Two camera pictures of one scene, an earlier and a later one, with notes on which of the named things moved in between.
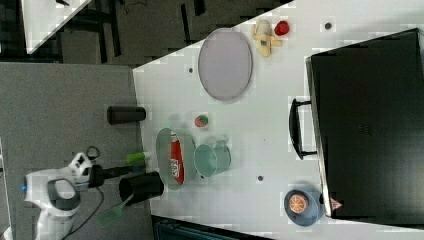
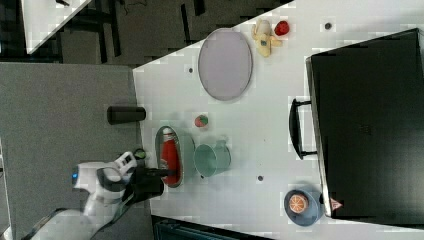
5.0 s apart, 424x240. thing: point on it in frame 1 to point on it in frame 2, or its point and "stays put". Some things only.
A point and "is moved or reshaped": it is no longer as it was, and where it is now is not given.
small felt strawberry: (201, 120) stays put
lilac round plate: (225, 64) stays put
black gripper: (98, 173) to (142, 175)
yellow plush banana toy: (262, 32) stays put
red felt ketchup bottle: (177, 165) is moved or reshaped
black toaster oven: (364, 121) stays put
